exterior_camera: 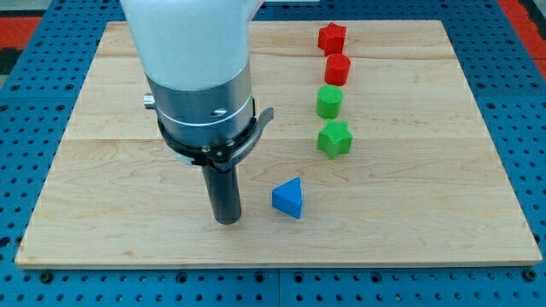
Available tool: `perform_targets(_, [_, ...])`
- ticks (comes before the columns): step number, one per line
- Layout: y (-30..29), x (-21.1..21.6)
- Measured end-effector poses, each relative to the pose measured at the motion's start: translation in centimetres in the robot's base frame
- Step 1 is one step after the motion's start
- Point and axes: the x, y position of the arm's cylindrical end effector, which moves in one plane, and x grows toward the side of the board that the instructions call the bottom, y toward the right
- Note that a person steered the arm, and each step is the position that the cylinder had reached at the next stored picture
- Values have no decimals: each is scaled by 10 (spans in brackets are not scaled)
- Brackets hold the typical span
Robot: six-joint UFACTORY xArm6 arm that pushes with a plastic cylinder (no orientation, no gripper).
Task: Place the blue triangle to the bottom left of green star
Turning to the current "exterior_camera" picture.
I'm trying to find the black clamp ring mount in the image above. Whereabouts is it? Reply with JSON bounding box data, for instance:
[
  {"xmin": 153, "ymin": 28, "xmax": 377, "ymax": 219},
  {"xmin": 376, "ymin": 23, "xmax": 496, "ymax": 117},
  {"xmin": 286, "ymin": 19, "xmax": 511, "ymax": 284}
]
[{"xmin": 156, "ymin": 97, "xmax": 275, "ymax": 171}]

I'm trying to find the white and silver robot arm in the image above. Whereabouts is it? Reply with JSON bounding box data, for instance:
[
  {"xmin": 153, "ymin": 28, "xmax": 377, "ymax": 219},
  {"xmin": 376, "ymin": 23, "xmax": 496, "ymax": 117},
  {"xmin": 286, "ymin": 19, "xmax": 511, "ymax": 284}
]
[{"xmin": 121, "ymin": 0, "xmax": 274, "ymax": 225}]

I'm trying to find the green star block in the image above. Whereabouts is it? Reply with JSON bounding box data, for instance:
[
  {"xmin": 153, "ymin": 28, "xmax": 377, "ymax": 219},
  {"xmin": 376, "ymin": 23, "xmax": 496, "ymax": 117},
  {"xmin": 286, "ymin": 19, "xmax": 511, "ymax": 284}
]
[{"xmin": 317, "ymin": 119, "xmax": 353, "ymax": 159}]

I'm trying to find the blue triangle block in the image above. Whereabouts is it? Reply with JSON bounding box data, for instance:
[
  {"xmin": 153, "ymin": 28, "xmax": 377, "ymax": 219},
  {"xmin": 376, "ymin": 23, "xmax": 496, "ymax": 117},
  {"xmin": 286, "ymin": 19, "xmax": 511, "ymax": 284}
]
[{"xmin": 272, "ymin": 177, "xmax": 303, "ymax": 219}]

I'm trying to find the red star block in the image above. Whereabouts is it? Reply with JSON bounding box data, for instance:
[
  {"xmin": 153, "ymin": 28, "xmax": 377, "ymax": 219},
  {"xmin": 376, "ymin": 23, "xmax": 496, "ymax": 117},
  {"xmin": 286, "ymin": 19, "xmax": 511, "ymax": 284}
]
[{"xmin": 317, "ymin": 22, "xmax": 346, "ymax": 55}]

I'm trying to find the red cylinder block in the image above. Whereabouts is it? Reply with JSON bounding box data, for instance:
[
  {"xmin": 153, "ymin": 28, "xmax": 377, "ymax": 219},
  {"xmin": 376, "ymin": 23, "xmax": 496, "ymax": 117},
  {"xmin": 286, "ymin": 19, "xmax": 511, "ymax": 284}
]
[{"xmin": 324, "ymin": 54, "xmax": 351, "ymax": 86}]

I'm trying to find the green cylinder block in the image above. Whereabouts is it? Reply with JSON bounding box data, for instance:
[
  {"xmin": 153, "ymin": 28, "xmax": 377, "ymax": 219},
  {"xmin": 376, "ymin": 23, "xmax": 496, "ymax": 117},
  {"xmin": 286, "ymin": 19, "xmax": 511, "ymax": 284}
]
[{"xmin": 316, "ymin": 85, "xmax": 343, "ymax": 119}]

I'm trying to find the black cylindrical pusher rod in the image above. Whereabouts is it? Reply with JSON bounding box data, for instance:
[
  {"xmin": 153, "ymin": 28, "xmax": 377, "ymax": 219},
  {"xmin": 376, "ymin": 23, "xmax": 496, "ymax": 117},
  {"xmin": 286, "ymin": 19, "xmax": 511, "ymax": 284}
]
[{"xmin": 201, "ymin": 165, "xmax": 241, "ymax": 225}]

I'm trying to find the wooden board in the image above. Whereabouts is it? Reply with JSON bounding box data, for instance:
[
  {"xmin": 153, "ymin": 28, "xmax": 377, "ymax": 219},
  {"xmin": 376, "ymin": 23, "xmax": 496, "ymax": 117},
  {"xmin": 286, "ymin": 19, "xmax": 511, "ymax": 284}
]
[{"xmin": 15, "ymin": 20, "xmax": 542, "ymax": 269}]

